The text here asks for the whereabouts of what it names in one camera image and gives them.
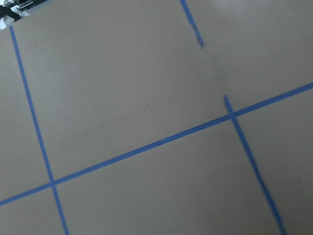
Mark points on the black folded tripod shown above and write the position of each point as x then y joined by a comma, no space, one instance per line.
12,11

